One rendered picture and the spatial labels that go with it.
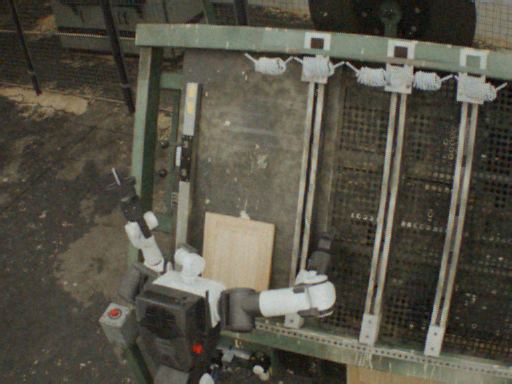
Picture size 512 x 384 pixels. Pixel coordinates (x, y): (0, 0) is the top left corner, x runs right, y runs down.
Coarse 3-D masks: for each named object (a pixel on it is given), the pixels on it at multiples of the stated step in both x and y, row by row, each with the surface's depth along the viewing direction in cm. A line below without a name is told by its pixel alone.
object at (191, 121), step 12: (192, 84) 264; (192, 120) 267; (192, 132) 267; (192, 144) 268; (192, 156) 270; (192, 168) 271; (192, 180) 273; (180, 192) 274; (192, 192) 275; (180, 204) 274; (180, 216) 275; (180, 228) 276; (180, 240) 277; (180, 264) 279
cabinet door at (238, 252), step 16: (208, 224) 273; (224, 224) 270; (240, 224) 267; (256, 224) 264; (272, 224) 262; (208, 240) 274; (224, 240) 271; (240, 240) 268; (256, 240) 265; (272, 240) 262; (208, 256) 275; (224, 256) 272; (240, 256) 269; (256, 256) 266; (272, 256) 265; (208, 272) 276; (224, 272) 273; (240, 272) 270; (256, 272) 267; (256, 288) 268
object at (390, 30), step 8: (208, 0) 307; (208, 8) 311; (208, 16) 314; (208, 24) 318; (216, 24) 319; (392, 32) 272; (384, 64) 279; (384, 152) 291; (376, 176) 299; (376, 184) 299; (488, 224) 293; (368, 232) 295
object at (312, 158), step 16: (304, 64) 225; (304, 80) 238; (320, 80) 235; (320, 96) 240; (320, 112) 241; (320, 128) 243; (304, 144) 245; (320, 144) 246; (304, 160) 246; (320, 160) 249; (304, 176) 247; (320, 176) 252; (304, 192) 249; (304, 208) 252; (304, 224) 254; (304, 240) 251; (304, 256) 252; (288, 320) 258
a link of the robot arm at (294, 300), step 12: (312, 276) 212; (324, 276) 208; (288, 288) 210; (300, 288) 206; (264, 300) 211; (276, 300) 209; (288, 300) 207; (300, 300) 205; (264, 312) 211; (276, 312) 210; (288, 312) 208; (300, 312) 207; (312, 312) 205
